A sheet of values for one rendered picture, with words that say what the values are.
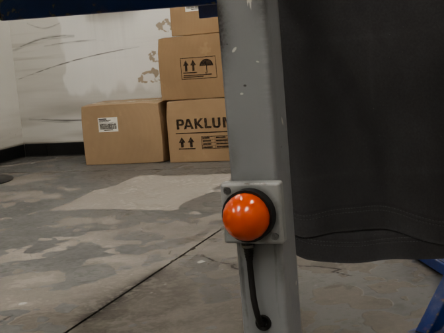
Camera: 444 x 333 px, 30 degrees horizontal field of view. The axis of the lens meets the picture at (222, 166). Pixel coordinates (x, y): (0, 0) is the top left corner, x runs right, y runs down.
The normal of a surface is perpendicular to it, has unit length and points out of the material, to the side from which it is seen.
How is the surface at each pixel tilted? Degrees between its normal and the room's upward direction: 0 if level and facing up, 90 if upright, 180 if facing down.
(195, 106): 89
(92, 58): 90
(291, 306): 90
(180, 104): 89
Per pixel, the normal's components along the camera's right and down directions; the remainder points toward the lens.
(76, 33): -0.36, 0.17
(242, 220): -0.21, 0.00
